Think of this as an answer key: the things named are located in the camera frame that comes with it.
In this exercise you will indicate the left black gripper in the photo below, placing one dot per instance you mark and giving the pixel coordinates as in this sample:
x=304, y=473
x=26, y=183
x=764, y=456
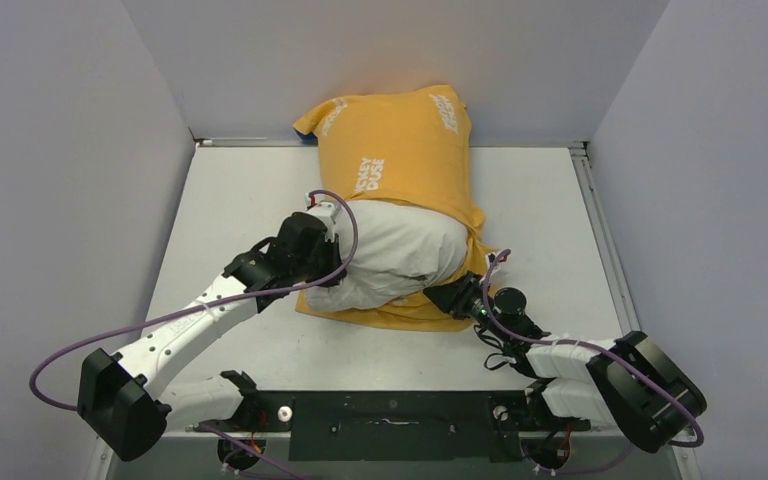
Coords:
x=331, y=251

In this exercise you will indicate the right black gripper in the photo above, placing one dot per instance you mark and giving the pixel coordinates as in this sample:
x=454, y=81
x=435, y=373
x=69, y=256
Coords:
x=455, y=297

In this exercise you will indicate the white pillow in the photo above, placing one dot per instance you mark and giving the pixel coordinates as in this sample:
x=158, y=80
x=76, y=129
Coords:
x=400, y=251

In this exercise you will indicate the yellow and blue pillowcase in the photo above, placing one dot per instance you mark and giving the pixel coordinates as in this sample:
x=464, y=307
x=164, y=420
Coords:
x=410, y=149

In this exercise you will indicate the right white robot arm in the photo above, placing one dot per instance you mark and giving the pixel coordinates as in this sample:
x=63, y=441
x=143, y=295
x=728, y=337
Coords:
x=629, y=383

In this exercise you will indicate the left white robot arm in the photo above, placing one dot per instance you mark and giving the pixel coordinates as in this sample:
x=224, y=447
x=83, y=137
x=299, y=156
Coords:
x=252, y=281

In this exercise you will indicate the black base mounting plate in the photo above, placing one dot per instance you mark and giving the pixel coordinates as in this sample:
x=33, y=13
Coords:
x=401, y=425

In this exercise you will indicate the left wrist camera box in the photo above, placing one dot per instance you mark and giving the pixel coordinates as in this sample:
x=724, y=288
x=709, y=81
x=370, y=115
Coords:
x=326, y=211

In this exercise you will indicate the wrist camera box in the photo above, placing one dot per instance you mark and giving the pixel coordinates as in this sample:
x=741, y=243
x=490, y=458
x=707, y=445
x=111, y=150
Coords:
x=326, y=211
x=496, y=262

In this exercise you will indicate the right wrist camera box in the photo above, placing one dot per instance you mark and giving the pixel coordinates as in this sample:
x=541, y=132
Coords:
x=496, y=262

